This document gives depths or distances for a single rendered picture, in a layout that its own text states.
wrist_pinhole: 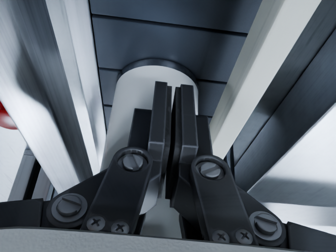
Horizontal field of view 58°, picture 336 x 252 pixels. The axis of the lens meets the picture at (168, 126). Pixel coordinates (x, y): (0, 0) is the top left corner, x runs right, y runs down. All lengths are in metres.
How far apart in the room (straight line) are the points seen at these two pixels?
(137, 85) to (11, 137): 0.28
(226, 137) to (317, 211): 0.29
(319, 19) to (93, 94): 0.16
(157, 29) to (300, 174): 0.22
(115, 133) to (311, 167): 0.21
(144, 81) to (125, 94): 0.01
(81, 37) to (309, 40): 0.16
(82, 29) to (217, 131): 0.09
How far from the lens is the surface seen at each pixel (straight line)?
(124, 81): 0.17
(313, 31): 0.24
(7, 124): 0.32
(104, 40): 0.17
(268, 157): 0.31
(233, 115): 0.16
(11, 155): 0.47
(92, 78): 0.20
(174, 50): 0.17
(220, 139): 0.18
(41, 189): 0.41
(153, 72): 0.17
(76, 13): 0.17
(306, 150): 0.28
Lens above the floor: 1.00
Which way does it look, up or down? 32 degrees down
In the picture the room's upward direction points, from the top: 176 degrees counter-clockwise
